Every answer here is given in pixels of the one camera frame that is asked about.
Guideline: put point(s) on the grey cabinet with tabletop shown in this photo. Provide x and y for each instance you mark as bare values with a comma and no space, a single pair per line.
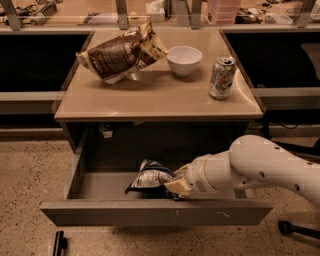
156,94

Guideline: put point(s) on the white tissue box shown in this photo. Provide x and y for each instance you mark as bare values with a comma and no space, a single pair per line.
155,11

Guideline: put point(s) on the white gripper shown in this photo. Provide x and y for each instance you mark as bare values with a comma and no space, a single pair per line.
196,177

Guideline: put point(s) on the open grey top drawer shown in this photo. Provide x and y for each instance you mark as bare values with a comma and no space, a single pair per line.
95,193

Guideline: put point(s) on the soda can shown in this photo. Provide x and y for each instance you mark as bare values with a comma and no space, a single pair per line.
223,71

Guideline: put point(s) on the black chair leg with caster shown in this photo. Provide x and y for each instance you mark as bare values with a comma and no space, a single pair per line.
286,228

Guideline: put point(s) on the white bowl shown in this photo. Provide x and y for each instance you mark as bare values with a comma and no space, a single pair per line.
184,60

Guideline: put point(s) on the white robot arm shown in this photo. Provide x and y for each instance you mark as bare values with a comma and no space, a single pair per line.
250,162

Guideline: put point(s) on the black table leg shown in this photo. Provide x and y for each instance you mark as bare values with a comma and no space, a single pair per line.
265,128

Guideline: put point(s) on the black caster bottom left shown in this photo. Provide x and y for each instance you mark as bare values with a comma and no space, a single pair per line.
60,244

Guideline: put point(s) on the blue chip bag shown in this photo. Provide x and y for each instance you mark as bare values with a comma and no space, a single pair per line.
151,179

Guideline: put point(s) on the brown chip bag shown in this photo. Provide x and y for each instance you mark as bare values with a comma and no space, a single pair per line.
124,55

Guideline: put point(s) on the coiled cable device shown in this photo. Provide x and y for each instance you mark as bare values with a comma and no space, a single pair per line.
44,14

